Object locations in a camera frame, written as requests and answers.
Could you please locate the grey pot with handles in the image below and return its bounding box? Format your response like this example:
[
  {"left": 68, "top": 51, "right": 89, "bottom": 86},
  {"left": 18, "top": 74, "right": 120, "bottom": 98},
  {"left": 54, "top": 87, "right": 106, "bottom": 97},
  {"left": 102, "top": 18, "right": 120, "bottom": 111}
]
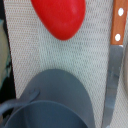
[{"left": 0, "top": 69, "right": 95, "bottom": 128}]

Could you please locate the knife with wooden handle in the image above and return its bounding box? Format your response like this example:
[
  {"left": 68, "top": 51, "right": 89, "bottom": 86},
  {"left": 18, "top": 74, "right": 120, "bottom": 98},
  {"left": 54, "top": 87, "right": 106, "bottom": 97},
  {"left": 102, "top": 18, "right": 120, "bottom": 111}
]
[{"left": 101, "top": 0, "right": 128, "bottom": 128}]

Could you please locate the red toy tomato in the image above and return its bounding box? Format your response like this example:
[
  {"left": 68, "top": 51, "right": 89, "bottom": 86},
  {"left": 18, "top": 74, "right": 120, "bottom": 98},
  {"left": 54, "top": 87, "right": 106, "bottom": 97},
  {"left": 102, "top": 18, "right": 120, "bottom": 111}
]
[{"left": 31, "top": 0, "right": 86, "bottom": 40}]

